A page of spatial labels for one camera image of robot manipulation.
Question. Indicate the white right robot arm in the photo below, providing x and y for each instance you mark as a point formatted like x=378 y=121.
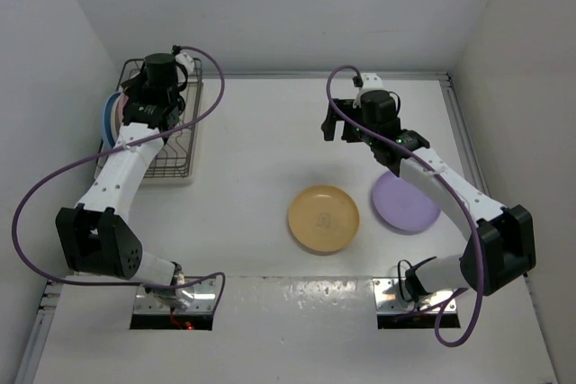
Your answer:
x=500 y=240

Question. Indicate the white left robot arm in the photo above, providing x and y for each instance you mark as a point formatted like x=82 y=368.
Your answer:
x=95 y=235

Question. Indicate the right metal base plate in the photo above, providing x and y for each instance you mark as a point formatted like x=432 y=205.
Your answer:
x=388 y=300

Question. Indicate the blue plastic plate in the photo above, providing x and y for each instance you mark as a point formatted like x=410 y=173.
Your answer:
x=106 y=120

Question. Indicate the grey wire dish rack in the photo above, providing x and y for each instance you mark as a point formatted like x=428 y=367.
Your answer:
x=131 y=68

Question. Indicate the pink plastic plate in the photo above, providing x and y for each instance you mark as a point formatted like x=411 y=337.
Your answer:
x=118 y=113

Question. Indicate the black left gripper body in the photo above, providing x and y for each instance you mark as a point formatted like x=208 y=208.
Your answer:
x=177 y=101

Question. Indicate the yellow plastic plate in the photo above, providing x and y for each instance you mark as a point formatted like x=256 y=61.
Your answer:
x=323 y=219

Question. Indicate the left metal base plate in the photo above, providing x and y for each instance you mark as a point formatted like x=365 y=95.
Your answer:
x=198 y=299

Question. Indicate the metal base plate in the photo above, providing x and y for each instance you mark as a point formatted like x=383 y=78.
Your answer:
x=198 y=299
x=388 y=300

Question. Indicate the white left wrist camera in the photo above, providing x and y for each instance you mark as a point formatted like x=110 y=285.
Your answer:
x=185 y=60

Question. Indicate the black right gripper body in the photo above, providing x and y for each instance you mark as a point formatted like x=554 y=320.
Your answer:
x=350 y=132

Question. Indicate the aluminium frame rail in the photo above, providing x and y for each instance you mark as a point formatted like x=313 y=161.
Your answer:
x=472 y=170

